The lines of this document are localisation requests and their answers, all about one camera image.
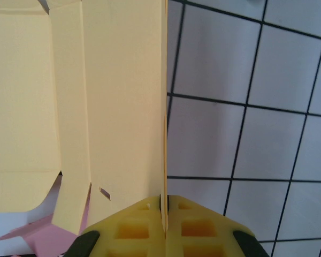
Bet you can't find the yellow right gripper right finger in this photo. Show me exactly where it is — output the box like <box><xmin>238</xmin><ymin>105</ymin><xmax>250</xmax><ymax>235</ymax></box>
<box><xmin>166</xmin><ymin>194</ymin><xmax>270</xmax><ymax>257</ymax></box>

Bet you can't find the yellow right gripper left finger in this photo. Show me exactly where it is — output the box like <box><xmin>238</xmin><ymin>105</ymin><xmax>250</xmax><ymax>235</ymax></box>
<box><xmin>66</xmin><ymin>196</ymin><xmax>167</xmax><ymax>257</ymax></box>

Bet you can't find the yellow paper box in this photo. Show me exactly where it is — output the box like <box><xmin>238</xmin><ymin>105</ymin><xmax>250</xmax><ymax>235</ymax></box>
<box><xmin>0</xmin><ymin>0</ymin><xmax>169</xmax><ymax>239</ymax></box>

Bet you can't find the pink paper box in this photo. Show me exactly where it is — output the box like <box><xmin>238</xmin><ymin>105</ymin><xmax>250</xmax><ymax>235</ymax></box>
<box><xmin>0</xmin><ymin>176</ymin><xmax>92</xmax><ymax>255</ymax></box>

